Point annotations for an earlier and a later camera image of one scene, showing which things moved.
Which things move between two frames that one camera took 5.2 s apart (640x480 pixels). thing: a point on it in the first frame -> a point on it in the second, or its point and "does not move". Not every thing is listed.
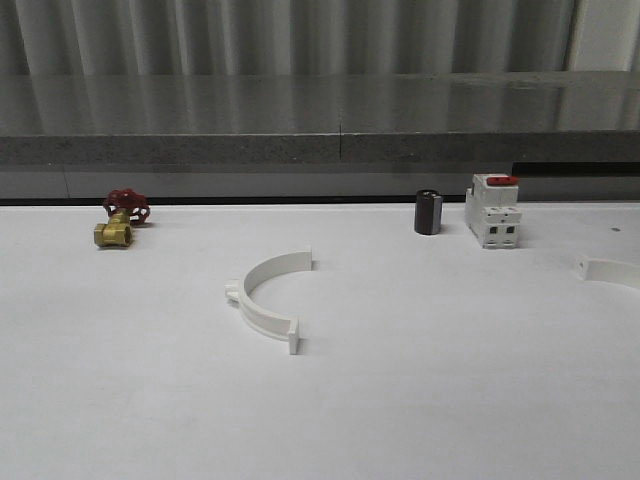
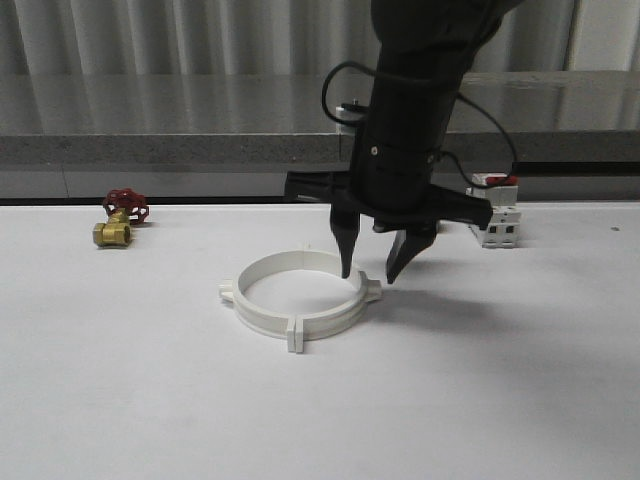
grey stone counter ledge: [569, 136] does not move
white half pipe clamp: [605, 270] -> [300, 328]
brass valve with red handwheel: [124, 209] does not move
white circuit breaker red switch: [491, 210] does not move
